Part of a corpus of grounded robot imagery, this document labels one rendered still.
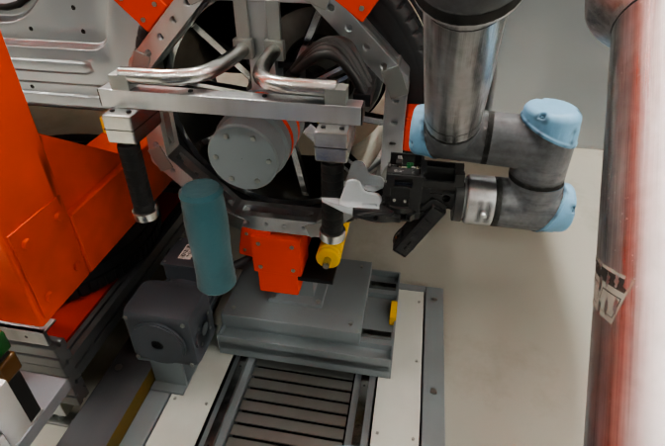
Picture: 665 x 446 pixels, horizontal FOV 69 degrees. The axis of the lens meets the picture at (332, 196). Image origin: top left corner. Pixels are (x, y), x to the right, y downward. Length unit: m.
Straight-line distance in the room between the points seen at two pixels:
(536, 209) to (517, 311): 1.13
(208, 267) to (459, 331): 0.95
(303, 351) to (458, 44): 1.10
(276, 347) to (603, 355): 1.23
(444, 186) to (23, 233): 0.74
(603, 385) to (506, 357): 1.44
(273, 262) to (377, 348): 0.44
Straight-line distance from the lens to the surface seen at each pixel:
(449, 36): 0.46
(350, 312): 1.42
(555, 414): 1.62
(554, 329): 1.83
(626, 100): 0.29
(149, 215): 0.91
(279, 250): 1.14
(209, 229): 1.01
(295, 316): 1.41
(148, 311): 1.25
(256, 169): 0.86
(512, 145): 0.69
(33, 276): 1.07
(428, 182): 0.72
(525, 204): 0.73
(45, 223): 1.07
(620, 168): 0.28
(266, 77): 0.75
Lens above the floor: 1.26
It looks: 33 degrees down
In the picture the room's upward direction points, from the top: straight up
